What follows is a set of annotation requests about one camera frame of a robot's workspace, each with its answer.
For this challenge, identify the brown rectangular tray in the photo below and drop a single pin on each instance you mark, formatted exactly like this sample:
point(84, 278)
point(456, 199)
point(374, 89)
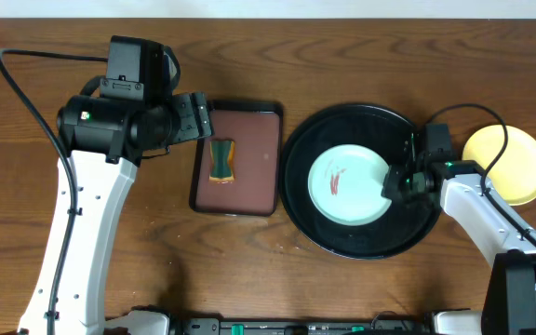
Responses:
point(255, 128)

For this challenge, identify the yellow plate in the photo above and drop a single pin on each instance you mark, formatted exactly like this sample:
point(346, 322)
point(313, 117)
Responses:
point(514, 175)

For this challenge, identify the green and orange sponge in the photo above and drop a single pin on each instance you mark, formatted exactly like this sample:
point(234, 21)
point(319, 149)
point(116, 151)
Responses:
point(222, 156)

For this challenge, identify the mint plate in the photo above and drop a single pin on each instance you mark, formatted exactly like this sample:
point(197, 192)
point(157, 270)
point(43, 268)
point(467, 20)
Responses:
point(345, 184)

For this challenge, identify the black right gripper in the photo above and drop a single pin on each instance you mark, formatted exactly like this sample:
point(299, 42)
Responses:
point(390, 189)

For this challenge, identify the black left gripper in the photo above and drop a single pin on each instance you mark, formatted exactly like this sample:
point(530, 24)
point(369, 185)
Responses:
point(193, 116)

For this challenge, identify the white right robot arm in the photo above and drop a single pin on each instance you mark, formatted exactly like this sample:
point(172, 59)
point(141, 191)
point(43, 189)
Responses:
point(506, 241)

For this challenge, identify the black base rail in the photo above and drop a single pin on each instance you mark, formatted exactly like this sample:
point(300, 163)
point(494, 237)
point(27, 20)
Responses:
point(213, 326)

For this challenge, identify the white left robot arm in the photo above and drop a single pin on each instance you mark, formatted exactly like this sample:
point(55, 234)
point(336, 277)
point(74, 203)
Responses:
point(105, 141)

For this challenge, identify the black round tray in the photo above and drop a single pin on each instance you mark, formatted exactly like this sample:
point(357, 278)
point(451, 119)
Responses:
point(387, 134)

